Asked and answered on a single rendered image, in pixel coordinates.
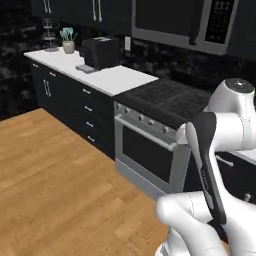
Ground steel drawer handle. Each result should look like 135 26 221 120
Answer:
215 154 235 168

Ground black base cupboard beside stove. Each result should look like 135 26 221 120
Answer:
184 149 256 205

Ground white wall socket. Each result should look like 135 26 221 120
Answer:
124 35 132 52

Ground black wall cupboards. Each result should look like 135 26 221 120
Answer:
29 0 133 36

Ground black coffee machine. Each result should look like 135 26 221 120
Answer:
81 36 122 71

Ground potted plant in beige pot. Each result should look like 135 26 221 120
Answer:
59 26 80 55

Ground tiered wire stand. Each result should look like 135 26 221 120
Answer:
41 18 61 53

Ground steel microwave oven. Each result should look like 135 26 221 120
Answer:
131 0 241 56

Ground black base cupboards with drawers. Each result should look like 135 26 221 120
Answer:
29 59 116 160

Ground black glass oven door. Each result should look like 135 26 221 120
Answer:
114 114 192 195

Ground steel oven door handle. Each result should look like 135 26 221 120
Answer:
114 115 178 152

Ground grey drip tray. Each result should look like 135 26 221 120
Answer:
75 64 97 75

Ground black wall cupboard beside microwave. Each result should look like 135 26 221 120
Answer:
227 0 256 62

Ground black and steel stove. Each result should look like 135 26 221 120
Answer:
113 77 222 202

